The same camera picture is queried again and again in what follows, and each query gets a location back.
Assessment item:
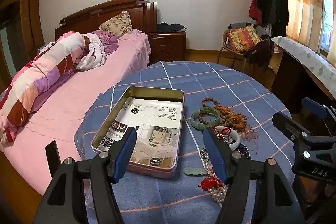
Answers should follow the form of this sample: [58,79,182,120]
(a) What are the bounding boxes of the green jade bangle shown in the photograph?
[191,107,220,130]

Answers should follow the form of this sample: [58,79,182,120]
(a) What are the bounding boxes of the dark wooden nightstand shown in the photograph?
[147,31,187,64]

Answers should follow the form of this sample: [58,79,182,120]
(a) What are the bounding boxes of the red hanging garment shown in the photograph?
[249,0,263,25]

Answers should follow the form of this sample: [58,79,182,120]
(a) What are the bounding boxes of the printed paper sheet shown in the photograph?
[98,98,183,169]

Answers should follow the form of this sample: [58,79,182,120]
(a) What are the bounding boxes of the black phone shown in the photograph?
[45,140,62,178]

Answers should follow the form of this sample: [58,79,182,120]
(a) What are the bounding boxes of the pale patterned desk cloth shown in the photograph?
[272,35,336,101]

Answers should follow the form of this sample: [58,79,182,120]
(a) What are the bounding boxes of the blue plaid tablecloth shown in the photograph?
[73,61,297,224]

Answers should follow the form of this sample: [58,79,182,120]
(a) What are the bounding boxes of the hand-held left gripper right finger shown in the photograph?
[203,127,306,224]

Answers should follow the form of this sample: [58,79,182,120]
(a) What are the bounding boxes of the purple and white blanket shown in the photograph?
[75,30,118,72]

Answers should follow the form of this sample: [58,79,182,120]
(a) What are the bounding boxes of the pale green jade pendant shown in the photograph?
[183,167,206,177]

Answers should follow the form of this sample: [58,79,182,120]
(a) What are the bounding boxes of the bed with pink sheet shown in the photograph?
[0,28,151,195]

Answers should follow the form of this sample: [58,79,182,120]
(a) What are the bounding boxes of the wooden chair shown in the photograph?
[219,22,273,69]

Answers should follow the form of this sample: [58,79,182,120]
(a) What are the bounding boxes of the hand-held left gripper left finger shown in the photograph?
[31,126,139,224]

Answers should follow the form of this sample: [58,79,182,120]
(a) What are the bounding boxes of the floral pillow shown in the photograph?
[98,11,132,38]

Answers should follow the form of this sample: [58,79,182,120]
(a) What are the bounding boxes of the person's right hand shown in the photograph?
[311,182,336,199]

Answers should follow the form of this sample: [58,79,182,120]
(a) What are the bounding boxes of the white jade bangle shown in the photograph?
[214,126,241,151]

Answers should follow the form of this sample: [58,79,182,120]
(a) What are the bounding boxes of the brown wooden bead necklace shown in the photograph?
[202,97,260,142]

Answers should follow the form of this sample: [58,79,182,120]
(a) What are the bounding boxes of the dark garment on chair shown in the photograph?
[247,38,272,67]

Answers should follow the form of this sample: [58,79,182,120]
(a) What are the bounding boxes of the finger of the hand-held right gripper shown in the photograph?
[302,97,336,122]
[272,112,313,139]

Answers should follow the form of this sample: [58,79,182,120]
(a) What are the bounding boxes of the red knotted cord tassel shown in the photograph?
[201,176,226,191]

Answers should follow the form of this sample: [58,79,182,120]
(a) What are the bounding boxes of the dark wooden headboard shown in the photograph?
[55,0,158,39]

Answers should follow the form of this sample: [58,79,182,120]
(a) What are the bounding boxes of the dark wooden desk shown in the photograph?
[270,48,336,114]

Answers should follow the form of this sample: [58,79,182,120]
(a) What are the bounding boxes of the brown wooden wardrobe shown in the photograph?
[0,0,45,93]

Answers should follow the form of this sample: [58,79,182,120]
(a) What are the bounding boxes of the window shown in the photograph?
[319,0,336,54]

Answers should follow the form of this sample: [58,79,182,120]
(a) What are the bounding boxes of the orange patterned cushion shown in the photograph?
[227,25,263,52]

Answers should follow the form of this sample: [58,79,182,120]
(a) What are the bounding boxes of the white pearl necklace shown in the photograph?
[205,161,227,203]

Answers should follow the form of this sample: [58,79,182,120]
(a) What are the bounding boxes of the dark folded clothes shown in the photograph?
[157,22,187,33]

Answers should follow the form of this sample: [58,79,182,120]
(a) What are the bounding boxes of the pink patchwork quilt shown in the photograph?
[0,32,91,146]

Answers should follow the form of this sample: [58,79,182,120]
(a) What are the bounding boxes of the purple bead bracelet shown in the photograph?
[238,144,252,160]

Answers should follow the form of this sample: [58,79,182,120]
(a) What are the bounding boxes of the rectangular metal tin box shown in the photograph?
[91,86,185,180]

